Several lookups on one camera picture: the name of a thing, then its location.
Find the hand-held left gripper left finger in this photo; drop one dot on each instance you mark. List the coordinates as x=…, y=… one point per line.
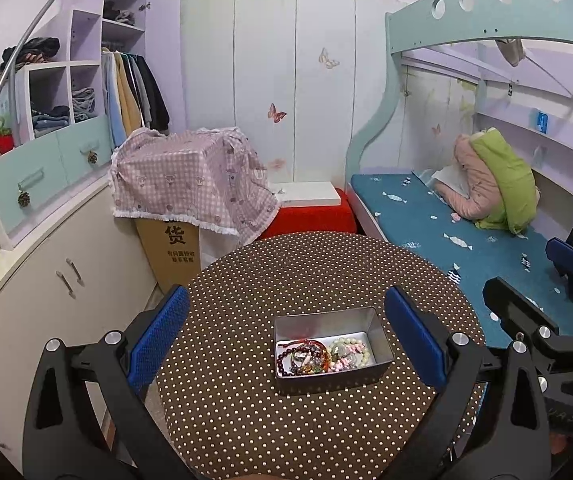
x=159, y=340

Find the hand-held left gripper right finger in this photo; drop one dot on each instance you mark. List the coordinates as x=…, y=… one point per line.
x=414, y=340

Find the silver metal tin box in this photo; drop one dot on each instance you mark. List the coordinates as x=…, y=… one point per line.
x=326, y=383

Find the brown cardboard box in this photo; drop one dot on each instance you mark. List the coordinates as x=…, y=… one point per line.
x=176, y=260

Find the green quilt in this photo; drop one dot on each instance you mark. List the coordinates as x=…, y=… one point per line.
x=509, y=180

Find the brown polka-dot round table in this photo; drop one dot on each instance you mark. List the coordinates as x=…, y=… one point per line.
x=246, y=285

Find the teal candy print bedsheet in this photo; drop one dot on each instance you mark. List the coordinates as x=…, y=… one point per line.
x=416, y=220

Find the pink quilt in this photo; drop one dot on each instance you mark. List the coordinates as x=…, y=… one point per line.
x=471, y=185

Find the small blue box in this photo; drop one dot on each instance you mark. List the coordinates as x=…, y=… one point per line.
x=542, y=121

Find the white curved cabinet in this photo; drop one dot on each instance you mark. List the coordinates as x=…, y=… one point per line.
x=26, y=285

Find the red stool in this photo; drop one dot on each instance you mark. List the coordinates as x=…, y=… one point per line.
x=311, y=220

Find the pink checked cloth cover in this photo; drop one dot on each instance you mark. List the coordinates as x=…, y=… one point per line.
x=181, y=175

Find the white flat board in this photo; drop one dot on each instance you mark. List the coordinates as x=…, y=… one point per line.
x=309, y=193

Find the pine cone drawer ornament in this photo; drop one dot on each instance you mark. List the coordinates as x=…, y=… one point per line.
x=24, y=198
x=92, y=157

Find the shelf unit with teal drawers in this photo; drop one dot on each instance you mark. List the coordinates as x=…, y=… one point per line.
x=41, y=175

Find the hanging grey cloth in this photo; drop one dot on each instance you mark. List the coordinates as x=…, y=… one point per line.
x=511, y=50

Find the folded blue jeans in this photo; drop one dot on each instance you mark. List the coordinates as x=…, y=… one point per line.
x=51, y=120

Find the row of hanging clothes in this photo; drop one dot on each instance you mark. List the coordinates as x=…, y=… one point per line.
x=131, y=95

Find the folded grey jeans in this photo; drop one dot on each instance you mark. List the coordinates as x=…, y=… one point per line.
x=84, y=102

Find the pink brown butterfly sticker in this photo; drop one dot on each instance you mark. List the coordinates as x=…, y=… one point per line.
x=276, y=112

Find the pale butterfly sticker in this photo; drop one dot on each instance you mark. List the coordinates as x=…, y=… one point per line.
x=329, y=58

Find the dark clothes pile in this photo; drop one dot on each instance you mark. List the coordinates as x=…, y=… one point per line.
x=31, y=52

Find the teal bunk bed frame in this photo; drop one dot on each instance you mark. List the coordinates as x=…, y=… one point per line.
x=466, y=20

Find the curved silver metal rail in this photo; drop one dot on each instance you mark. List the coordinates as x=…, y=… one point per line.
x=21, y=50

